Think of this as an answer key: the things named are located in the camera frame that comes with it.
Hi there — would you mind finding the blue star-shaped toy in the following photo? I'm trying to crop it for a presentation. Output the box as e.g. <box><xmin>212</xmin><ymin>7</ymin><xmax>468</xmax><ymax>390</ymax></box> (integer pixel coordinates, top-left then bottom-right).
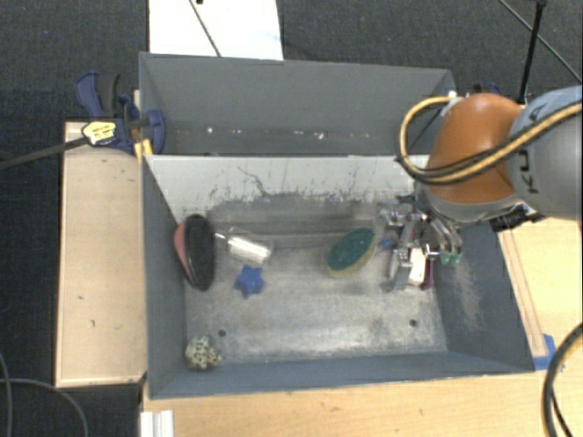
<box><xmin>233</xmin><ymin>264</ymin><xmax>266</xmax><ymax>300</ymax></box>

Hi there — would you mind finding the green and yellow oval sponge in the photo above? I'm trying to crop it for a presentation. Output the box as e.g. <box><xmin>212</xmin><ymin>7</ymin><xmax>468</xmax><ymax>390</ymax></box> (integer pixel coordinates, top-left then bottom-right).
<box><xmin>326</xmin><ymin>227</ymin><xmax>380</xmax><ymax>279</ymax></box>

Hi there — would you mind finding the cream black-spotted toy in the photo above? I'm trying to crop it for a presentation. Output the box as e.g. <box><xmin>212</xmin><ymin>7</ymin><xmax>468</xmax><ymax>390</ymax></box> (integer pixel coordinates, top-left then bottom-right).
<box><xmin>184</xmin><ymin>334</ymin><xmax>225</xmax><ymax>373</ymax></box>

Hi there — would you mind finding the white and purple small box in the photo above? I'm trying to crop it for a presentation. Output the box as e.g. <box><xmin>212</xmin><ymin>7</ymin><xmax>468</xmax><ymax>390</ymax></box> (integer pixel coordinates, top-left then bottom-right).
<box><xmin>407</xmin><ymin>246</ymin><xmax>437</xmax><ymax>291</ymax></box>

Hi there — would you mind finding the black cylinder on white bracket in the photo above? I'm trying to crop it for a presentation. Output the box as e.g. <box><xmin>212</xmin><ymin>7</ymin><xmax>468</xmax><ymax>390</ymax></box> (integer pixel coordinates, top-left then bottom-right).
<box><xmin>490</xmin><ymin>203</ymin><xmax>544</xmax><ymax>233</ymax></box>

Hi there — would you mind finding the pale wood flat board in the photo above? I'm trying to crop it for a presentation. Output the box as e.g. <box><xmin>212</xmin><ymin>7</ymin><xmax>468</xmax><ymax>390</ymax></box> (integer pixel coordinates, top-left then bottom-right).
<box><xmin>54</xmin><ymin>120</ymin><xmax>149</xmax><ymax>389</ymax></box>

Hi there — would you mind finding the grey metal bin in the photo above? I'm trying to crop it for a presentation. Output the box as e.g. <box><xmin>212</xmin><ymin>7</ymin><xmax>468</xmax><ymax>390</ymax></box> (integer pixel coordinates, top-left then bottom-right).
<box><xmin>138</xmin><ymin>51</ymin><xmax>537</xmax><ymax>401</ymax></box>

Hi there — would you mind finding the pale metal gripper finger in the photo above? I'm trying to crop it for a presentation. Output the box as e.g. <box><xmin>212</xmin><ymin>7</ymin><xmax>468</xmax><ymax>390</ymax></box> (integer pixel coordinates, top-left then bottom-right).
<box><xmin>379</xmin><ymin>248</ymin><xmax>412</xmax><ymax>293</ymax></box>

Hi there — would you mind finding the black and pink oval brush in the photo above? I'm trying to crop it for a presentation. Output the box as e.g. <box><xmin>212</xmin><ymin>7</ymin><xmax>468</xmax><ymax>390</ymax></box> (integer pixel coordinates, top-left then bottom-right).
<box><xmin>172</xmin><ymin>213</ymin><xmax>217</xmax><ymax>292</ymax></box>

